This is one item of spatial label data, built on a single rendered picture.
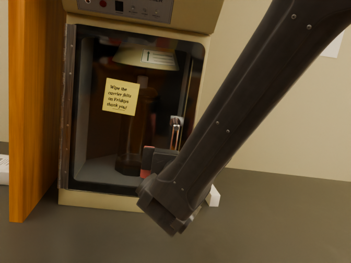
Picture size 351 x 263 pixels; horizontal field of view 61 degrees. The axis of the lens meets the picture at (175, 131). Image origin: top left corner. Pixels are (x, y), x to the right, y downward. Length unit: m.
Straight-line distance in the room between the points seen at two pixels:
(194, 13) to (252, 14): 0.56
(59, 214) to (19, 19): 0.45
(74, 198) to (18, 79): 0.33
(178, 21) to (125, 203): 0.47
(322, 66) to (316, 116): 0.20
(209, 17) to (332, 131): 0.87
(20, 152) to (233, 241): 0.53
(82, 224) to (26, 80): 0.35
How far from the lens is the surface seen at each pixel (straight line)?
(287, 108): 1.27
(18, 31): 0.67
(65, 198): 0.83
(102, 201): 0.82
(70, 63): 0.72
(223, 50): 1.16
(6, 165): 0.98
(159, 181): 0.36
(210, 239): 0.77
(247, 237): 0.82
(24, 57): 0.67
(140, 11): 0.66
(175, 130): 0.66
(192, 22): 0.67
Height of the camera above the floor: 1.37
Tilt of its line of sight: 16 degrees down
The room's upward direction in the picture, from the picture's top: 9 degrees clockwise
